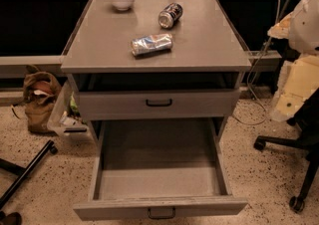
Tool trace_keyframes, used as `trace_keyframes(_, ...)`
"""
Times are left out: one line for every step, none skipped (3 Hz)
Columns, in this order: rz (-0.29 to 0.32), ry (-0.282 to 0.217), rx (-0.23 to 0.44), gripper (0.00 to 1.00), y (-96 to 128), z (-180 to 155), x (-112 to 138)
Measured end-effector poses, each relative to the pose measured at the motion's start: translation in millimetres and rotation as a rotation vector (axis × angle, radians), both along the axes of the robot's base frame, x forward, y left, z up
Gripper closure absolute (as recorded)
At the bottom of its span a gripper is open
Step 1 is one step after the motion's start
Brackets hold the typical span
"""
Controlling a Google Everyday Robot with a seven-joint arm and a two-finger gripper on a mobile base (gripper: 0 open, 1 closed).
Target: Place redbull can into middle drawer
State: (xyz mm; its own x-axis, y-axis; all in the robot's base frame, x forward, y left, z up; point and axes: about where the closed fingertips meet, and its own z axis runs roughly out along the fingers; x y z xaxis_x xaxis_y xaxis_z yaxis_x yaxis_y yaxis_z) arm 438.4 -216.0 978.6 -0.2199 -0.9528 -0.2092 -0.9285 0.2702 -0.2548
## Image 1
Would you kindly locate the black metal stand leg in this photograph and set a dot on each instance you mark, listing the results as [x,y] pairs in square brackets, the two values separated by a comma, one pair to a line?
[21,174]

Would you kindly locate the clear plastic bin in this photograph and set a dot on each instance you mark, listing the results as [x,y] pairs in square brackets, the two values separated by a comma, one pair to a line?
[62,122]

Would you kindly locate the open grey middle drawer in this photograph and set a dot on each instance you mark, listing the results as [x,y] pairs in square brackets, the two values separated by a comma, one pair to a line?
[158,169]

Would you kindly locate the dark blue soda can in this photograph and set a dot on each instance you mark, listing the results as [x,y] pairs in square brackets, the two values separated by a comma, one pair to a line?
[169,15]

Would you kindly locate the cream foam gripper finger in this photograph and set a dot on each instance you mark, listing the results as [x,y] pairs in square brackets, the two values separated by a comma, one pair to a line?
[299,80]

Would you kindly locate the silver blue redbull can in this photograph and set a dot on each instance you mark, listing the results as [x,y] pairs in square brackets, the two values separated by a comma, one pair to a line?
[151,43]

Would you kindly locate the grey drawer cabinet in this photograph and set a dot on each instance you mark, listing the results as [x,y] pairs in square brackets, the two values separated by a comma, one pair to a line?
[169,61]

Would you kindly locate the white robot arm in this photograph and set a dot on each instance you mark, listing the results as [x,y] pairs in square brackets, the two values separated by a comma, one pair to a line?
[299,80]

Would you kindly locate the closed grey top drawer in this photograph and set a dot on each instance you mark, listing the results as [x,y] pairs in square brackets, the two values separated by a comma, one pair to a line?
[156,104]

